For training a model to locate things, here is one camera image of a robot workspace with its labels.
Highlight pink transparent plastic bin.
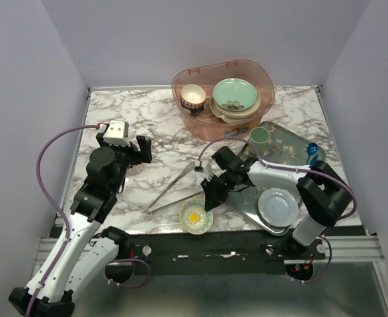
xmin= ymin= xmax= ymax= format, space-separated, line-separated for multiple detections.
xmin=171 ymin=59 xmax=275 ymax=141

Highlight cream orange-rimmed bowl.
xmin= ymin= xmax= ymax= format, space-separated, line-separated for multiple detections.
xmin=180 ymin=84 xmax=206 ymax=104

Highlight colourful striped bowl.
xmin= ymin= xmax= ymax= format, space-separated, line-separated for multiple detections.
xmin=186 ymin=107 xmax=205 ymax=116

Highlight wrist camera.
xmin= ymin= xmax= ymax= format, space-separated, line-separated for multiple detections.
xmin=194 ymin=161 xmax=214 ymax=181
xmin=95 ymin=120 xmax=131 ymax=147

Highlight iridescent pink mug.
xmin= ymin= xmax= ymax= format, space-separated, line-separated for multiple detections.
xmin=126 ymin=164 xmax=143 ymax=176

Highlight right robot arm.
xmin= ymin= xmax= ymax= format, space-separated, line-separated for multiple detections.
xmin=201 ymin=146 xmax=358 ymax=259

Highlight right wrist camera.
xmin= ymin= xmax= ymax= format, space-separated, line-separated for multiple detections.
xmin=194 ymin=161 xmax=214 ymax=181

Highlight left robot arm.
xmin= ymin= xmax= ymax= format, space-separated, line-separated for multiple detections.
xmin=9 ymin=133 xmax=152 ymax=316

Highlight blue metallic spoon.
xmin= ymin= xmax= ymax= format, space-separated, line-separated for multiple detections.
xmin=306 ymin=143 xmax=318 ymax=164

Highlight floral blossom tray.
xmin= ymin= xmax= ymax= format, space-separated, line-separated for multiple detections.
xmin=225 ymin=121 xmax=309 ymax=236

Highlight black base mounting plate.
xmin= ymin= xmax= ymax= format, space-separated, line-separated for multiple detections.
xmin=105 ymin=230 xmax=326 ymax=282

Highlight green plate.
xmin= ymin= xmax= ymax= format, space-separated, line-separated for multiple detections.
xmin=212 ymin=78 xmax=258 ymax=112

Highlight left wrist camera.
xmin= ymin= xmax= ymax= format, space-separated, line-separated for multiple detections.
xmin=95 ymin=120 xmax=131 ymax=147

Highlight green plastic cup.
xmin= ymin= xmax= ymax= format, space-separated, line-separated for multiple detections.
xmin=249 ymin=126 xmax=270 ymax=155

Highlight light blue saucer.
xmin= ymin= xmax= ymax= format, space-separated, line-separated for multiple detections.
xmin=257 ymin=188 xmax=299 ymax=227

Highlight orange patterned bowl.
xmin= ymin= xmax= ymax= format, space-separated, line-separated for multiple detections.
xmin=180 ymin=98 xmax=206 ymax=113

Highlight cream divided plate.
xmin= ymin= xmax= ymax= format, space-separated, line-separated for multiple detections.
xmin=210 ymin=101 xmax=257 ymax=123

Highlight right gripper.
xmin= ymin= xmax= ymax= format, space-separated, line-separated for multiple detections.
xmin=200 ymin=170 xmax=236 ymax=212

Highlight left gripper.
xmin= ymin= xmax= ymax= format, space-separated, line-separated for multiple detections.
xmin=97 ymin=133 xmax=152 ymax=194

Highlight metal tongs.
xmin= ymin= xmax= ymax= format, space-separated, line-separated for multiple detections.
xmin=147 ymin=161 xmax=204 ymax=214

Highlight yellow blue patterned bowl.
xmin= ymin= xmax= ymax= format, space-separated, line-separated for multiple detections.
xmin=179 ymin=199 xmax=213 ymax=235

